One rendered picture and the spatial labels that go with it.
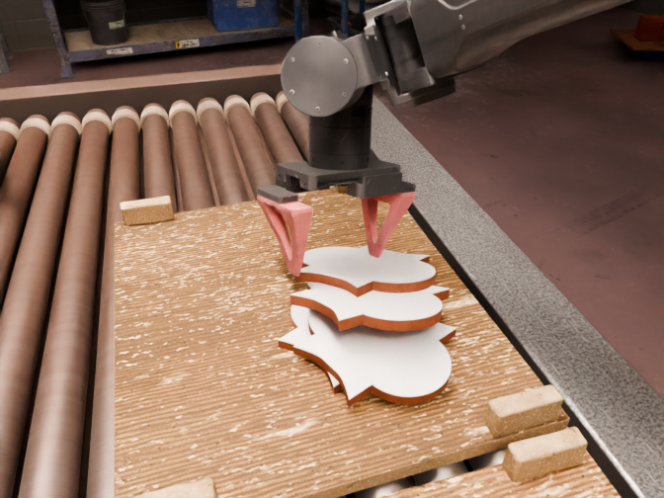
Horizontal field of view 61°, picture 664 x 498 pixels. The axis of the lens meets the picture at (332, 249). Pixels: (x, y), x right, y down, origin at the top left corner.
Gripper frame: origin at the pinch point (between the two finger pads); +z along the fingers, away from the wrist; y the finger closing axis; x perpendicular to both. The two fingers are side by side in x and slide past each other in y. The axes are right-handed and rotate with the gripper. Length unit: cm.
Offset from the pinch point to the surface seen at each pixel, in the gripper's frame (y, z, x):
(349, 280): -1.8, 0.5, -4.6
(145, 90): 3, -12, 64
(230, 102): 15, -10, 56
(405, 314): -1.4, 1.1, -11.8
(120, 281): -17.0, 4.2, 15.2
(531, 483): 0.6, 10.2, -23.9
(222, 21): 161, -43, 378
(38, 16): 49, -44, 461
